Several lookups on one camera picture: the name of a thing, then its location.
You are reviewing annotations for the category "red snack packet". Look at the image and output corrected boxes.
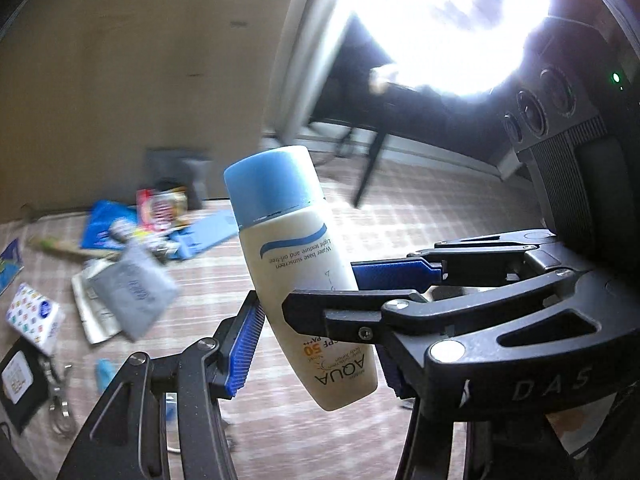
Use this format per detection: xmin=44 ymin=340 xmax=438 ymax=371
xmin=136 ymin=187 xmax=190 ymax=228

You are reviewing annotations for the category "grey fabric pouch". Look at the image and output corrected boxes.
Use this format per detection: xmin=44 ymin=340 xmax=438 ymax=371
xmin=92 ymin=242 xmax=178 ymax=343

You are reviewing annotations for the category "black bag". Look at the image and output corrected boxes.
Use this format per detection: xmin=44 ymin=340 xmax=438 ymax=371
xmin=145 ymin=147 xmax=213 ymax=211

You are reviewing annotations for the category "metal clip keychain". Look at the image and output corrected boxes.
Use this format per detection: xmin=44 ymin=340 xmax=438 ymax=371
xmin=45 ymin=355 xmax=78 ymax=436

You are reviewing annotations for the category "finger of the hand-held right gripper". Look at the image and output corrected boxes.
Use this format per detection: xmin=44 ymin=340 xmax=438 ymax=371
xmin=281 ymin=270 xmax=608 ymax=409
xmin=350 ymin=229 xmax=567 ymax=292

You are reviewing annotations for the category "blue clothespin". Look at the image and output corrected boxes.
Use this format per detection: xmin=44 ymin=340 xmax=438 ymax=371
xmin=95 ymin=358 xmax=118 ymax=393

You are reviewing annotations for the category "white sunscreen bottle blue cap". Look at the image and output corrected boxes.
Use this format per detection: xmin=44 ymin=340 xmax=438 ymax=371
xmin=223 ymin=146 xmax=378 ymax=411

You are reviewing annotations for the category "silver foil packet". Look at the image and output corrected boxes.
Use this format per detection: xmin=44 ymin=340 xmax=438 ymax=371
xmin=71 ymin=265 xmax=123 ymax=345

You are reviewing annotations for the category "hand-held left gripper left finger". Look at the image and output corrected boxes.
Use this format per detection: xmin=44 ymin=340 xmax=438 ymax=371
xmin=55 ymin=290 xmax=267 ymax=480

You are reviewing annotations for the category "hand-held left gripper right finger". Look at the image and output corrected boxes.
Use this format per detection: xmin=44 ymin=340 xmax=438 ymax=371
xmin=382 ymin=347 xmax=471 ymax=480

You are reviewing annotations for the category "black flat card holder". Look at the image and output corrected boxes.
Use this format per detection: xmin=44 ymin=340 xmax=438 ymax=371
xmin=0 ymin=337 xmax=51 ymax=436

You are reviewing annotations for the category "blue phone stand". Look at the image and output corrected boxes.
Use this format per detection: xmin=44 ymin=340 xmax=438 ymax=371
xmin=170 ymin=210 xmax=238 ymax=260

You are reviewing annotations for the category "white badge card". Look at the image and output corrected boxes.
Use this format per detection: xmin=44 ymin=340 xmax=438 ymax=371
xmin=0 ymin=347 xmax=38 ymax=403

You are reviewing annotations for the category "dark table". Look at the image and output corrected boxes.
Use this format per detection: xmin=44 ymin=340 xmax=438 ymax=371
xmin=310 ymin=15 xmax=501 ymax=206

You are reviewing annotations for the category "white tissue pack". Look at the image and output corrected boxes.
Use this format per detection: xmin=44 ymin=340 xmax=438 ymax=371
xmin=5 ymin=282 xmax=66 ymax=356

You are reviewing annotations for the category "green stick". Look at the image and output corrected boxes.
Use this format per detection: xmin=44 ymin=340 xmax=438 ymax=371
xmin=27 ymin=237 xmax=83 ymax=261

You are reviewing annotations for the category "plaid cloth desktop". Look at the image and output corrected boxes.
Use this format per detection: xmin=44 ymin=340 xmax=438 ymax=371
xmin=0 ymin=150 xmax=551 ymax=480

